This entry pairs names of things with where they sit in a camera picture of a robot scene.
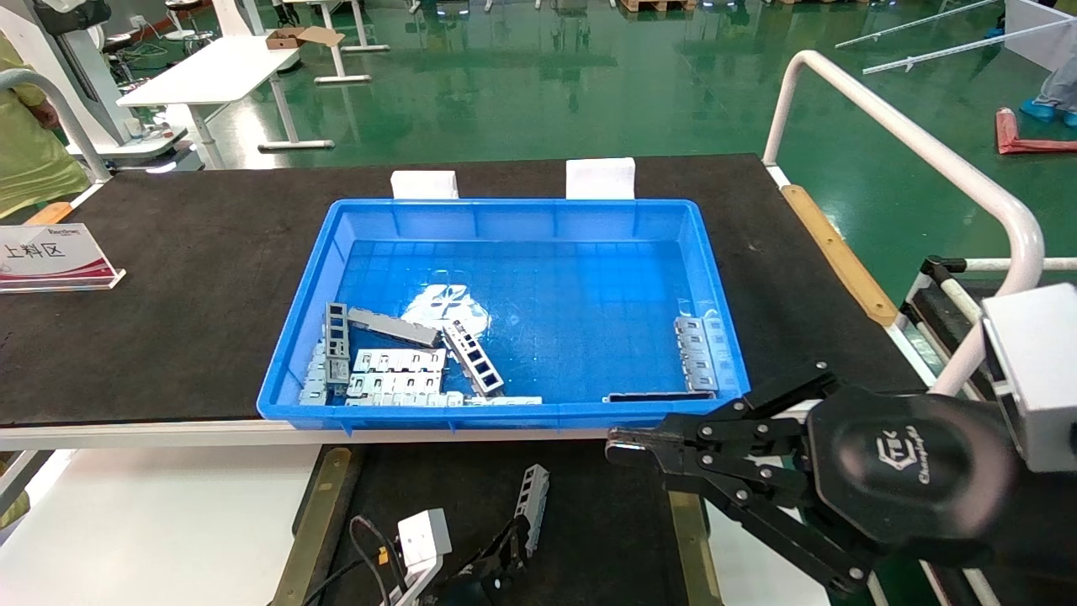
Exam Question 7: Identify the open cardboard box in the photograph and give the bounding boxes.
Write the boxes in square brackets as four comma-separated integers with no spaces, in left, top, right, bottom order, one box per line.
[267,25,346,50]

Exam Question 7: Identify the black table mat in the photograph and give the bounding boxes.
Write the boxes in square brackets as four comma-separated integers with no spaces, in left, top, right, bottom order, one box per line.
[0,153,926,426]

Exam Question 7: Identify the grey tabbed bracket part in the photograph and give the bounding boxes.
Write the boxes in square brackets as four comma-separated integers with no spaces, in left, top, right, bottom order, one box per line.
[675,316,726,394]

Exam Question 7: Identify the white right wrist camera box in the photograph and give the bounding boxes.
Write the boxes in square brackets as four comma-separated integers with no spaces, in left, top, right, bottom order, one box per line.
[983,282,1077,474]

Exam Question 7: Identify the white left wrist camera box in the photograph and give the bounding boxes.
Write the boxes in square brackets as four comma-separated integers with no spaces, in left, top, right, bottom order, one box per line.
[391,508,453,603]

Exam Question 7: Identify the white partition panel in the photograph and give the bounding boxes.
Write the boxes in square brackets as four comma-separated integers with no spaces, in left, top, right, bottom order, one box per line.
[1005,0,1077,72]

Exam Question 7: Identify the grey curved guard rail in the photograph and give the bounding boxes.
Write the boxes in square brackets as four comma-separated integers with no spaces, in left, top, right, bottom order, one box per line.
[0,67,114,182]

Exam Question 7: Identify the person with blue shoe covers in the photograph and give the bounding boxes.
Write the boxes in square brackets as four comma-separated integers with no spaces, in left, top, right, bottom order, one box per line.
[1021,50,1077,127]

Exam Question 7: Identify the grey slotted metal part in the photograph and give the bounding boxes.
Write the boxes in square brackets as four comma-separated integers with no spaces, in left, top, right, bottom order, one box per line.
[326,301,350,386]

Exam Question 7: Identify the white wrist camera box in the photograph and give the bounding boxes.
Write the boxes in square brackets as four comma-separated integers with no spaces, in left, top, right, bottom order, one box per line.
[983,282,1077,474]
[391,508,453,603]

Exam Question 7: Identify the brass conveyor side strip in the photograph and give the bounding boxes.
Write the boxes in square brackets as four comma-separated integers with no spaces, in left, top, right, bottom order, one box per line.
[269,446,354,606]
[659,488,724,606]

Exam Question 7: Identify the red floor object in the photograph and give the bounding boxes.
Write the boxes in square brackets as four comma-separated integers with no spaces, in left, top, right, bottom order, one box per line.
[997,107,1077,155]

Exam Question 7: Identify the white curved guard rail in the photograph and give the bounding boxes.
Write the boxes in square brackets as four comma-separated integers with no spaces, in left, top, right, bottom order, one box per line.
[763,49,1047,396]

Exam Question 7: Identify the grey part with square holes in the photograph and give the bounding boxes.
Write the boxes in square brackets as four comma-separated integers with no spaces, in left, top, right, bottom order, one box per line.
[442,320,506,396]

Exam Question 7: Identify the dark metal strip part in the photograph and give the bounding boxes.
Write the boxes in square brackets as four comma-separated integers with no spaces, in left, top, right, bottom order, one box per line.
[604,390,716,403]

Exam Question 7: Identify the white desk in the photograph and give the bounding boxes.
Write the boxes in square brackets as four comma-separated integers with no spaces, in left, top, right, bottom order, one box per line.
[118,34,336,169]

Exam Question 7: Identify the person in yellow coat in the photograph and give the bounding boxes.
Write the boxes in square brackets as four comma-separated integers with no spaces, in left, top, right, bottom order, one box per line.
[0,34,89,220]

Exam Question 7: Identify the long grey metal bar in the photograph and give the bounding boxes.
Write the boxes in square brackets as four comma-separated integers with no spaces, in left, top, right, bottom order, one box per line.
[348,307,443,348]

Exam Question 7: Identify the black conveyor tray mat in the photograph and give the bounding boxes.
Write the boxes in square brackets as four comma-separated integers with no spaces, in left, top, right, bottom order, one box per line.
[320,442,691,606]

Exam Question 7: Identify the white horizontal pipe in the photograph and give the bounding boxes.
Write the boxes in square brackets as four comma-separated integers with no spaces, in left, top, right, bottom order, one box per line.
[966,257,1077,272]

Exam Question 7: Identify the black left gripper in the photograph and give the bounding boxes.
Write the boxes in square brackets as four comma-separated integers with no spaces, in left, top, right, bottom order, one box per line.
[425,515,533,606]

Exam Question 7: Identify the long white floor rail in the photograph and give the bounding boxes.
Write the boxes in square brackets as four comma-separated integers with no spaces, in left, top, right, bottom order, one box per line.
[841,0,1002,49]
[867,17,1077,75]

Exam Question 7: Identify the black cart frame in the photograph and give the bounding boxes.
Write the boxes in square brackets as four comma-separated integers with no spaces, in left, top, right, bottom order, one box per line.
[900,255,994,380]

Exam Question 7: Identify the long wooden edge strip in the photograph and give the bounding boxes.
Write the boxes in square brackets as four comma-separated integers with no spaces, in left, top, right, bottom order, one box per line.
[783,183,899,327]

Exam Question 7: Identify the white table frame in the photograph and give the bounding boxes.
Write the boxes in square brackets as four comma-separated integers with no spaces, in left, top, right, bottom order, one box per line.
[316,0,392,85]

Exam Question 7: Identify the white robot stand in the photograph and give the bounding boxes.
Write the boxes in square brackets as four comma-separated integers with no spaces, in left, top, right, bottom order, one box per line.
[0,0,199,173]

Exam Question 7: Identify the blue plastic bin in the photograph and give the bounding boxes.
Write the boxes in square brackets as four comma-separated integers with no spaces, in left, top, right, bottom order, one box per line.
[257,198,752,434]

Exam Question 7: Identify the small grey clip part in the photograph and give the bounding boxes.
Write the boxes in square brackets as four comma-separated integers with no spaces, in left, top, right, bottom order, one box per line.
[299,341,331,407]

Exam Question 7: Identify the grey metal bracket part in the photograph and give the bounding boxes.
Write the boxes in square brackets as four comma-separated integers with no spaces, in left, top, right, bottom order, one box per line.
[515,463,550,556]

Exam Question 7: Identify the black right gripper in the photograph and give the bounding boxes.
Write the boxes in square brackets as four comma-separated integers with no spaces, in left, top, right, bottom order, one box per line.
[606,362,1021,599]

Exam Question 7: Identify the acrylic sign with red print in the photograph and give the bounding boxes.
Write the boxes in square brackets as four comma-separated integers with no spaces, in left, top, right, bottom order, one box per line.
[0,223,127,293]

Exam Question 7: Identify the flat grey tabbed part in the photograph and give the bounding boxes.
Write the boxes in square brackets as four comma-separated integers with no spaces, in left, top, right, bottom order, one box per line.
[353,348,447,375]
[347,373,444,396]

